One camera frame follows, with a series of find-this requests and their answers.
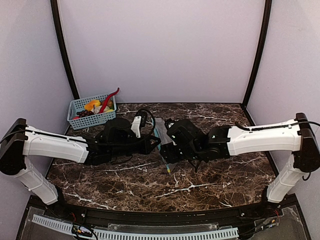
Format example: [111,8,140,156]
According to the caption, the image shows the clear zip top bag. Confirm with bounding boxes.
[152,117,175,175]

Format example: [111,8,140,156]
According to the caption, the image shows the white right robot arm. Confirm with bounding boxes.
[160,112,320,204]

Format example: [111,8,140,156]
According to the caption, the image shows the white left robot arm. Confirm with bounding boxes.
[0,117,161,205]

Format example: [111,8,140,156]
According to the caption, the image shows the white toy garlic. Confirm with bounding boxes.
[91,105,102,114]

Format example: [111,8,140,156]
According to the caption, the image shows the light blue plastic basket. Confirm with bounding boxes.
[67,93,117,130]

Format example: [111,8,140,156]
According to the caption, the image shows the purple toy grapes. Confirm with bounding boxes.
[73,110,95,120]

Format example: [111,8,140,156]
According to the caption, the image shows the red toy chili pepper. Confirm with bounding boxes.
[99,87,120,114]

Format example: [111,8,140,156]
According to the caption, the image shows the orange toy fruit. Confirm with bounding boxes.
[84,99,101,111]

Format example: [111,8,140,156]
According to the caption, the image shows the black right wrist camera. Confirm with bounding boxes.
[166,119,205,146]

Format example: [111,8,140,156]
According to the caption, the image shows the black front table rail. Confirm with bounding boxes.
[43,203,277,227]

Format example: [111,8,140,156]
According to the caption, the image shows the white slotted cable duct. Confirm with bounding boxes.
[32,214,240,240]

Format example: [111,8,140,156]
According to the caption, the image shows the black left frame post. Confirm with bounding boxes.
[50,0,80,100]

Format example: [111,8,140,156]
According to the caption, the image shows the black frame post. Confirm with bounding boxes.
[50,0,80,100]
[242,0,273,109]

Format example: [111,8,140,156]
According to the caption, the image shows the black right frame post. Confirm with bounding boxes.
[242,0,273,109]

